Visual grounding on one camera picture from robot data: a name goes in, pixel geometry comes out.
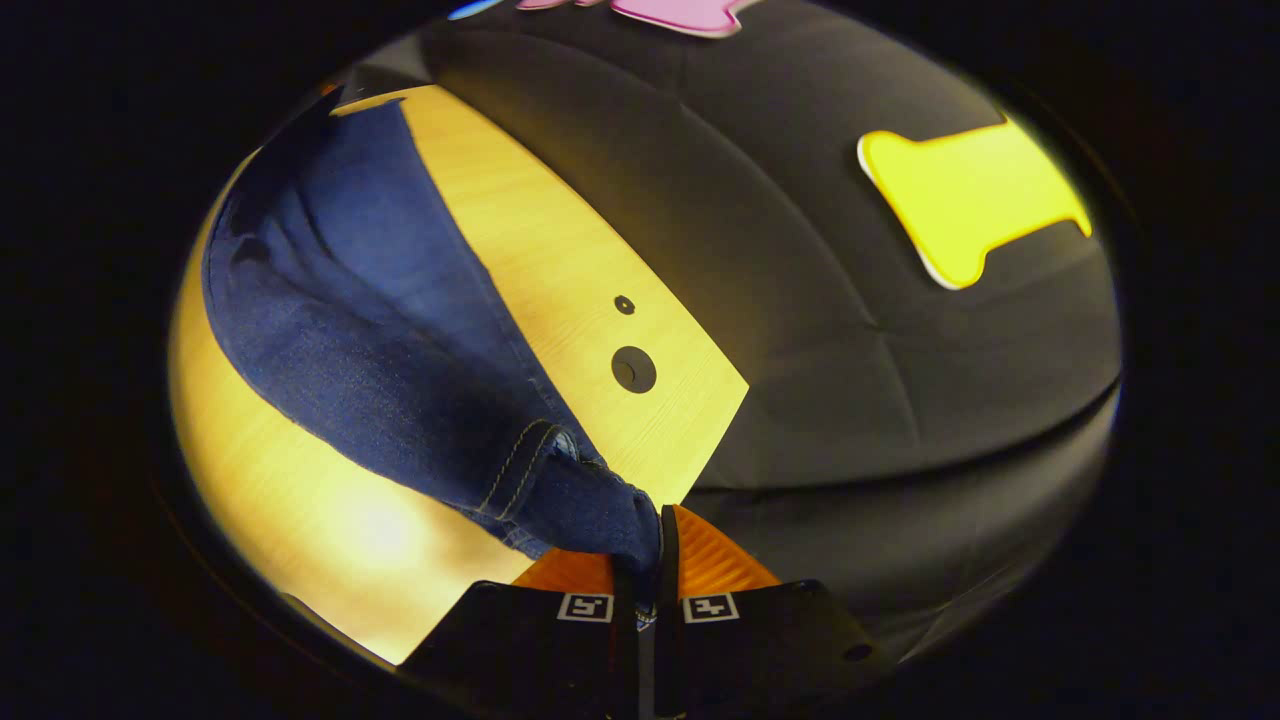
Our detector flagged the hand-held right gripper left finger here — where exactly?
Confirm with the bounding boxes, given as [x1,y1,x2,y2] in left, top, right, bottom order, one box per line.
[398,548,643,720]

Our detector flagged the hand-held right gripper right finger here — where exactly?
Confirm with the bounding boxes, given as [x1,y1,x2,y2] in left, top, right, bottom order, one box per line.
[655,505,886,720]

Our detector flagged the blue denim jeans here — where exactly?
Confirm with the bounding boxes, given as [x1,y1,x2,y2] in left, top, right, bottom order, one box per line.
[203,95,663,606]

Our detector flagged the black backdrop cloth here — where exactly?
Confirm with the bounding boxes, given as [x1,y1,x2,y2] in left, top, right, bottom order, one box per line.
[340,0,1123,661]

